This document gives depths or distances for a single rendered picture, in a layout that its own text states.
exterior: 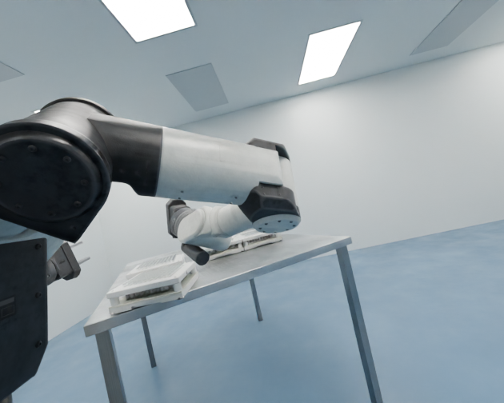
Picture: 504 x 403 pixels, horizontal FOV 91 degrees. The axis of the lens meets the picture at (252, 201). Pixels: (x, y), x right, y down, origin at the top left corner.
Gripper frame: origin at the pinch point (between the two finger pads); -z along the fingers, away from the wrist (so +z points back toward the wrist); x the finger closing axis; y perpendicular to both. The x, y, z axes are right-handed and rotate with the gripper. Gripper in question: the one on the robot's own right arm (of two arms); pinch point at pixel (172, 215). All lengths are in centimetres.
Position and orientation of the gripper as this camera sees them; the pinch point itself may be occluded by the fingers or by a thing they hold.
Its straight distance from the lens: 82.6
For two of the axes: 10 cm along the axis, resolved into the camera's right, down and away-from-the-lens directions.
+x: 0.1, 9.8, 1.9
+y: 8.0, -1.2, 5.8
